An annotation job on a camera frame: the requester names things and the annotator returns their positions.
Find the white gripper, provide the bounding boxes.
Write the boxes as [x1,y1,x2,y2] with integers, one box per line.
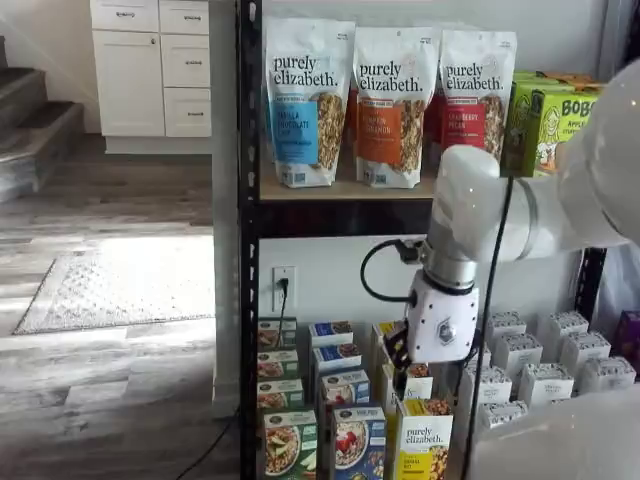
[383,272,481,373]

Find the blue and white oatmeal box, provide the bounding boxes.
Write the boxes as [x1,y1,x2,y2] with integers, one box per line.
[319,368,371,409]
[312,343,363,374]
[307,320,356,349]
[331,405,388,480]

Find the yellow and white granola box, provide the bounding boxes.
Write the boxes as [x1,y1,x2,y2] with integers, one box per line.
[396,398,455,480]
[381,362,435,404]
[371,320,408,362]

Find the green and white oatmeal box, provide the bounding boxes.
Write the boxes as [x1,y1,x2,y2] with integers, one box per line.
[257,378,305,412]
[257,316,299,352]
[263,409,319,480]
[257,349,301,382]

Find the black metal shelf rack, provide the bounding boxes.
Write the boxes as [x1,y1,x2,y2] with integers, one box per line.
[234,0,610,480]

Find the purple snack box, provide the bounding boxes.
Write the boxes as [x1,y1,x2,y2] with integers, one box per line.
[615,309,640,359]

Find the green Bobo's snack box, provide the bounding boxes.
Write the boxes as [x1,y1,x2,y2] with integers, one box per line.
[511,69,576,96]
[501,82,603,180]

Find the orange Bobo's snack box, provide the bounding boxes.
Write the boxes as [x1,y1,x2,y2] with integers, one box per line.
[537,71,607,90]

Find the white plastic bag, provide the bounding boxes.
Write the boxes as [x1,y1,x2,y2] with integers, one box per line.
[597,244,640,326]

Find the orange label granola bag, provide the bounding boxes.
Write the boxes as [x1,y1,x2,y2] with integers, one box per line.
[352,26,442,190]

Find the blue label granola bag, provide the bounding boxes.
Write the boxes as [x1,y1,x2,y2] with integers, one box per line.
[263,17,358,190]

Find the red label granola bag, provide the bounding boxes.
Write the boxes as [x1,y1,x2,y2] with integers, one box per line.
[438,29,518,174]

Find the light grey patterned rug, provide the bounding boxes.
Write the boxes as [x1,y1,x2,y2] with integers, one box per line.
[12,251,217,337]

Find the white drawer cabinet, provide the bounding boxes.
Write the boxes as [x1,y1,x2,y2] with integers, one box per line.
[90,0,214,156]

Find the grey wooden stairs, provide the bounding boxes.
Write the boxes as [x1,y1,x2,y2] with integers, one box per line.
[0,34,86,204]

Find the white wall outlet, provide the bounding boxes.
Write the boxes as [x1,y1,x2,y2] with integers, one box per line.
[271,265,298,313]

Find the black plug with cord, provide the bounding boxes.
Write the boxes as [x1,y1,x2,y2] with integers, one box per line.
[276,276,293,349]

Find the long black arm cable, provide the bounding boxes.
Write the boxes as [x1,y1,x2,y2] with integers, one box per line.
[457,172,516,480]

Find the black power cable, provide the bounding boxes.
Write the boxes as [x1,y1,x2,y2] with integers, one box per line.
[174,407,240,480]

